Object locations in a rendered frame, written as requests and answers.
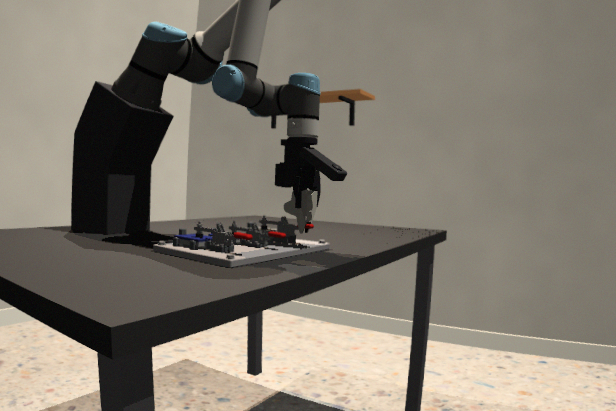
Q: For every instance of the red-handled toggle clamp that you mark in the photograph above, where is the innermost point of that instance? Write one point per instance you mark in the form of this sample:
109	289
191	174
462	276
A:
283	227

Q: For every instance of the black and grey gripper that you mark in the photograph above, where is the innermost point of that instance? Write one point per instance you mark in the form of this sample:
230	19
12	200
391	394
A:
303	203

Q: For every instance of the toggle clamp with red handle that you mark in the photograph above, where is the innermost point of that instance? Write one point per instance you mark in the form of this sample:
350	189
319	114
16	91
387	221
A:
259	237
221	240

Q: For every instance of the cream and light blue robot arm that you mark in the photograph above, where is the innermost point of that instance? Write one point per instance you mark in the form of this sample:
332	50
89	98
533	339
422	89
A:
162	50

